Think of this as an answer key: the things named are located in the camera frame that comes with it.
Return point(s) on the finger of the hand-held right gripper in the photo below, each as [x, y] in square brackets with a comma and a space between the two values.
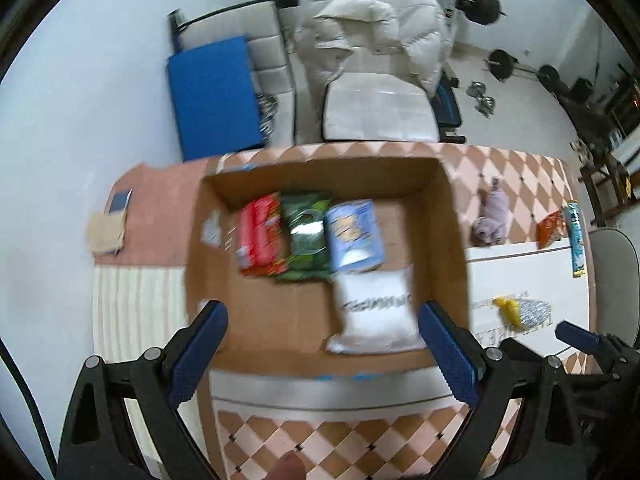
[577, 335]

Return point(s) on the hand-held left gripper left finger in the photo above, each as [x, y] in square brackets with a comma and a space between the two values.
[197, 355]

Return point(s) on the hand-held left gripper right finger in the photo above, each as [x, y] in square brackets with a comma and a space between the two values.
[450, 360]

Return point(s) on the brown cardboard box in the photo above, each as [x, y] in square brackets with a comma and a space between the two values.
[280, 320]

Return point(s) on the white soft packet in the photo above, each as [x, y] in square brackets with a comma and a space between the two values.
[375, 310]

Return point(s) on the yellow and silver packet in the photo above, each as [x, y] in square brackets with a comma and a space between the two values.
[520, 312]

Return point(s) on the grey chair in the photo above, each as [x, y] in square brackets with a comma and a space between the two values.
[617, 280]

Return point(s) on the white printed plastic bag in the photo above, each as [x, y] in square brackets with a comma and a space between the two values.
[530, 275]

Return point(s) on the long blue snack packet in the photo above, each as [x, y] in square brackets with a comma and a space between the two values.
[576, 240]

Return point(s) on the orange snack packet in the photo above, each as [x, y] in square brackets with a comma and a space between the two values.
[550, 230]

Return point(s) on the red snack packet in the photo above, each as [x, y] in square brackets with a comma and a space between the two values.
[260, 235]

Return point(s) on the purple plush toy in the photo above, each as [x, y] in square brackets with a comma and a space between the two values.
[490, 220]

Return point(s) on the light blue snack packet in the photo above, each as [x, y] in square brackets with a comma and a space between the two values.
[354, 235]

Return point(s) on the green snack packet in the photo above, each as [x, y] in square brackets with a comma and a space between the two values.
[305, 235]

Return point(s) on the blue smartphone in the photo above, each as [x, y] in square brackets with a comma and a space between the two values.
[119, 202]

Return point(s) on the dark wooden shelf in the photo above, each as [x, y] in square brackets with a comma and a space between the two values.
[612, 160]

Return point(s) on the black weight plate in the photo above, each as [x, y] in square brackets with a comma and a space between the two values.
[580, 90]

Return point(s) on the white seat cushion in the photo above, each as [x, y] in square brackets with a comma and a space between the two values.
[380, 110]

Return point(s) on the blue exercise mat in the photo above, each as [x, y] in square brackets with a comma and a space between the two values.
[215, 95]

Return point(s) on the short barbell with black plates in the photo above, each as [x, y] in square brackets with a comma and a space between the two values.
[502, 64]

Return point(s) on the beige padded bench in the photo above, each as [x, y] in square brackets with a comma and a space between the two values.
[270, 60]

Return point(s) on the white down jacket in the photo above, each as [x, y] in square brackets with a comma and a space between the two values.
[370, 20]

